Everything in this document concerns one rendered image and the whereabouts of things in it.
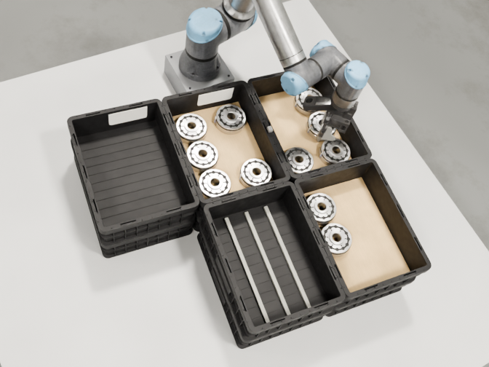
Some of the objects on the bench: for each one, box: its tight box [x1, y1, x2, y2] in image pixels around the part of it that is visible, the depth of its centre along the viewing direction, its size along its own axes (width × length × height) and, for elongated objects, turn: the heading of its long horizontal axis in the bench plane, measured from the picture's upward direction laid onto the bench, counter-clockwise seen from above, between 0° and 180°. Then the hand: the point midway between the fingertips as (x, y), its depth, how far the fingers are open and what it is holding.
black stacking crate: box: [197, 221, 333, 349], centre depth 181 cm, size 40×30×12 cm
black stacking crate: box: [71, 141, 196, 259], centre depth 187 cm, size 40×30×12 cm
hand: (319, 132), depth 198 cm, fingers open, 5 cm apart
